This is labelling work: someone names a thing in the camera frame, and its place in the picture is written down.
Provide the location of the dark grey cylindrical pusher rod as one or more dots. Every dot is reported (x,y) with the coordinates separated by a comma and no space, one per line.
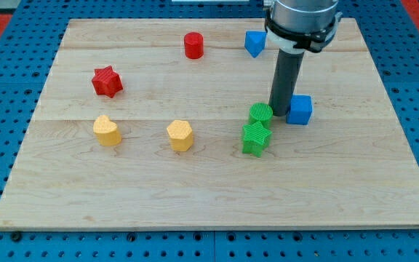
(283,85)

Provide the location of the blue cube block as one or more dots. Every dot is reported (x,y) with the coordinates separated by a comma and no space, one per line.
(301,109)

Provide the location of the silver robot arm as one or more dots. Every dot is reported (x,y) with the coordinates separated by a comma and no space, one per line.
(296,27)

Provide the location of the green star block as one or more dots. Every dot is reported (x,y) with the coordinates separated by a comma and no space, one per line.
(255,139)

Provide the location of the red star block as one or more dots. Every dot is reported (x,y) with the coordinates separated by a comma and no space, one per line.
(106,81)

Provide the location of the blue triangular block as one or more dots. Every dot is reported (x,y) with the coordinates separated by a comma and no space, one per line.
(255,42)

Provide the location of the green cylinder block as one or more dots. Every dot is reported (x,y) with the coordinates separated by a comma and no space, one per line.
(261,112)

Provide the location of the red cylinder block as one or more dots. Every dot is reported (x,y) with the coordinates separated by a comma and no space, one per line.
(193,45)

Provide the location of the yellow hexagon block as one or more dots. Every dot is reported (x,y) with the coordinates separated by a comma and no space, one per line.
(180,135)

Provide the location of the light wooden board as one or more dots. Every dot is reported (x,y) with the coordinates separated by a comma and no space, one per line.
(351,167)

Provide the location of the yellow heart block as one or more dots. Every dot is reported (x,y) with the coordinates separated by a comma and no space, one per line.
(106,131)

